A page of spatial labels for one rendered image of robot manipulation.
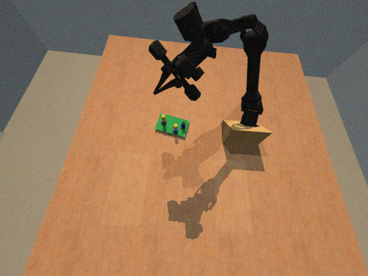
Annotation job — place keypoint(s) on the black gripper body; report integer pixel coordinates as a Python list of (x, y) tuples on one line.
[(159, 53)]

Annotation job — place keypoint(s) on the green circuit board with knobs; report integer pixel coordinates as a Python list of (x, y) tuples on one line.
[(171, 124)]

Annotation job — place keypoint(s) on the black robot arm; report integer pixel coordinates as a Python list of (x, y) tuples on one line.
[(203, 34)]

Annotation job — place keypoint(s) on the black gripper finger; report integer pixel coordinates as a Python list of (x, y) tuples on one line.
[(163, 78), (170, 84)]

